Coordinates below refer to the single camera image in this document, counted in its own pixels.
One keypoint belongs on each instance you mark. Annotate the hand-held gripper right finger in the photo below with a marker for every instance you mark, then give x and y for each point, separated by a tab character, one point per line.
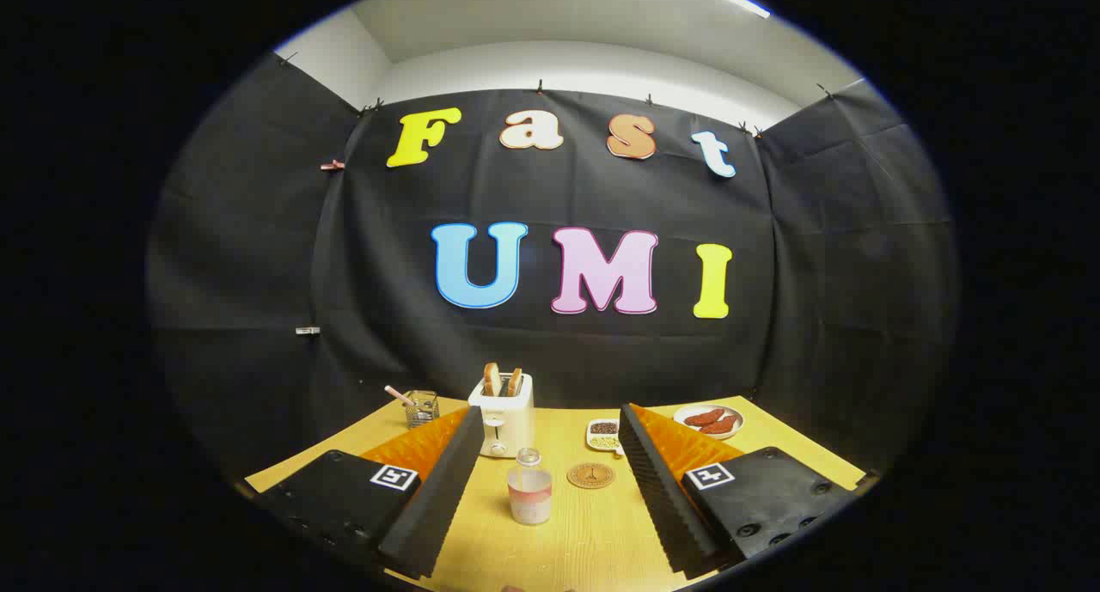
662	497

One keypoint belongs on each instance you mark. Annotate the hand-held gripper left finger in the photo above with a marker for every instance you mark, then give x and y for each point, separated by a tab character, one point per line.
438	506

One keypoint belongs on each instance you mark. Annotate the round wooden coaster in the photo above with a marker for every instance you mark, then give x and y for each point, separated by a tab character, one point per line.
591	476

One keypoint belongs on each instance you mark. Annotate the clear plastic juice bottle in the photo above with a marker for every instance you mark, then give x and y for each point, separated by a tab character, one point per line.
529	493

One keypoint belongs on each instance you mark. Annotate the white oval plate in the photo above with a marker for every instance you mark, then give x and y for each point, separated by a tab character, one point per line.
683	431

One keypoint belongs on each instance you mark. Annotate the wooden table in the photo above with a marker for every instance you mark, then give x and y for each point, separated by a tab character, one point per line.
584	532

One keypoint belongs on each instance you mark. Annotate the white divided bean dish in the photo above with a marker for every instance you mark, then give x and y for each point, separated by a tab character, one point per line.
604	434

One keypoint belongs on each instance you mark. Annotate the red sausage piece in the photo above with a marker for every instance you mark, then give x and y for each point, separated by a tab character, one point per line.
705	418
720	426

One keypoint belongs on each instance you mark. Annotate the white toaster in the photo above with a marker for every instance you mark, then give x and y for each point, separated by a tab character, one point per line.
503	420

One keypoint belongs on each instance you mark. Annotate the pink striped straw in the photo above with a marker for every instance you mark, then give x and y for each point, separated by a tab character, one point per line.
397	394

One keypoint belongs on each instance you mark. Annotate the toasted bread slice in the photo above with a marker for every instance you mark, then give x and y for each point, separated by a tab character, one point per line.
491	379
514	381

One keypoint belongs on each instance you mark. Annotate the black backdrop cloth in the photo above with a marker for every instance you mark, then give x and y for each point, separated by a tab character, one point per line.
516	351

